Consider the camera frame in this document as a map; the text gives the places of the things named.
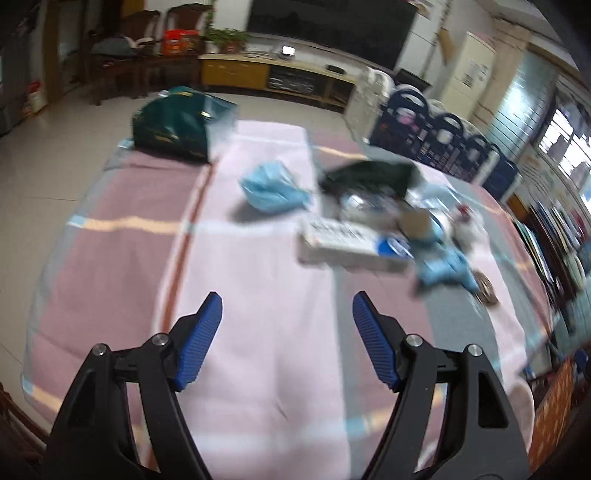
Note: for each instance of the green potted plant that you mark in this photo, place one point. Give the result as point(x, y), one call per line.
point(226, 39)

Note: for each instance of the green carton box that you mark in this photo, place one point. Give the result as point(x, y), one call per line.
point(175, 124)

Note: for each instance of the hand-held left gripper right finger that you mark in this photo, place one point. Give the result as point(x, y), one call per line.
point(374, 346)

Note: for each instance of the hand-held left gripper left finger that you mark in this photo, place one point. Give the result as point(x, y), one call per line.
point(198, 341)

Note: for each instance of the blue white playpen fence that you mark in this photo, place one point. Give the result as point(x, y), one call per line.
point(443, 138)

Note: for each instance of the black wrapper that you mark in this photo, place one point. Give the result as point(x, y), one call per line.
point(369, 177)

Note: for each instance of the red white sack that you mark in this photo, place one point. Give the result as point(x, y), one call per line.
point(37, 98)

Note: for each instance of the wooden chair red seat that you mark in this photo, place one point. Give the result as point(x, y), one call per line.
point(554, 406)

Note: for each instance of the dark wooden armchair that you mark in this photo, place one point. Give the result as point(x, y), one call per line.
point(106, 74)
point(184, 69)

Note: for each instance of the white plastic bag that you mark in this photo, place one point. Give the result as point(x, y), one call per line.
point(468, 228)

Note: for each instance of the checked tablecloth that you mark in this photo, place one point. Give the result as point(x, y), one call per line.
point(277, 300)

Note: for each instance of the black audio amplifier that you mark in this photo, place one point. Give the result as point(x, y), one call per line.
point(293, 84)

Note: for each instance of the side table with books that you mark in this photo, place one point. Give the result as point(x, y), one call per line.
point(545, 258)

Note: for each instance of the grey refrigerator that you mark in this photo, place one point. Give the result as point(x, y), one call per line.
point(9, 92)

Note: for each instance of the white standing air conditioner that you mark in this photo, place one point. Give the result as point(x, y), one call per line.
point(471, 74)

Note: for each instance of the black flat television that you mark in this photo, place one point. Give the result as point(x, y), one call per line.
point(332, 27)

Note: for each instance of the window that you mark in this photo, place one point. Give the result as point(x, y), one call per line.
point(565, 147)

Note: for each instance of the wooden television cabinet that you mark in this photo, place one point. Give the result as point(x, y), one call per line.
point(235, 74)

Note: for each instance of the blue face mask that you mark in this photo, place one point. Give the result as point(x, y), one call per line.
point(445, 272)
point(272, 187)

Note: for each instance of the small white display device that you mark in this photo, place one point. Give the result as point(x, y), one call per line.
point(288, 50)

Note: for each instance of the dark bag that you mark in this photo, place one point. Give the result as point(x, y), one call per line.
point(113, 47)

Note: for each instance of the red gift box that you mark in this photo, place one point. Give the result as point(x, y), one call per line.
point(181, 42)

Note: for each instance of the white labelled box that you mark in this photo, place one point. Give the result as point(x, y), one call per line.
point(346, 244)

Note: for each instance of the black set-top box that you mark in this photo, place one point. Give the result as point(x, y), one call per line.
point(336, 69)

